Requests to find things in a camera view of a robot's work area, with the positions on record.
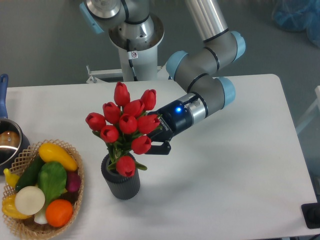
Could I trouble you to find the black dark-blue gripper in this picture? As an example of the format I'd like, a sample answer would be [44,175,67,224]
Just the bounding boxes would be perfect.
[146,100,194,155]

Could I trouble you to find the red tulip bouquet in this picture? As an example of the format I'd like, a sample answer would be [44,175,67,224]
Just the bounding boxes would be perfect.
[85,82,161,177]

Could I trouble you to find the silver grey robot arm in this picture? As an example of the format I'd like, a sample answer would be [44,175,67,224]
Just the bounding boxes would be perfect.
[79,0,246,155]

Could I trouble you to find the dark grey ribbed vase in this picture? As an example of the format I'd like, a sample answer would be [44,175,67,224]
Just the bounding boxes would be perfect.
[101,154,141,200]

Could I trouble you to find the purple red onion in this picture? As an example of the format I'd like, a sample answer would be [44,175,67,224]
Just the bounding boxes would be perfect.
[65,171,81,193]

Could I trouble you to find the yellow squash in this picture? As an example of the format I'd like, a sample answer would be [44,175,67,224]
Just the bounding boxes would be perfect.
[38,142,78,172]

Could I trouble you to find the green lettuce leaf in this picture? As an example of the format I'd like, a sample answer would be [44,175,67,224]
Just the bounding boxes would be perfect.
[37,161,67,207]

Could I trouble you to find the orange fruit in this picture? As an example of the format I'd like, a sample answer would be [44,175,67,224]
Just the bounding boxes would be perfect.
[45,199,73,228]

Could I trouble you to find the green cucumber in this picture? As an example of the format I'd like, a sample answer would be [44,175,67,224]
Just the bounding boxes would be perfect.
[15,155,45,192]

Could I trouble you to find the white round radish slice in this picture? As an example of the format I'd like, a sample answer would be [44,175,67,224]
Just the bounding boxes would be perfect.
[14,186,45,216]

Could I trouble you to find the black device at table edge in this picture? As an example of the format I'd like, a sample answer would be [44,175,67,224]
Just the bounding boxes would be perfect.
[301,202,320,229]

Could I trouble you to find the yellow bell pepper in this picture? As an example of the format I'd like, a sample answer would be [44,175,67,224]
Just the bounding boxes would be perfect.
[1,194,32,220]

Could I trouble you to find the blue plastic bag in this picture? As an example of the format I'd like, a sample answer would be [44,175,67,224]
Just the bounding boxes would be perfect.
[271,0,320,47]

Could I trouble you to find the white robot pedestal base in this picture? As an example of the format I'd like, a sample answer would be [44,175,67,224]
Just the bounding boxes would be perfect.
[85,37,177,84]

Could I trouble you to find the dark saucepan blue handle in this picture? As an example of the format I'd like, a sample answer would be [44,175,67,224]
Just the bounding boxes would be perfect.
[0,73,30,176]

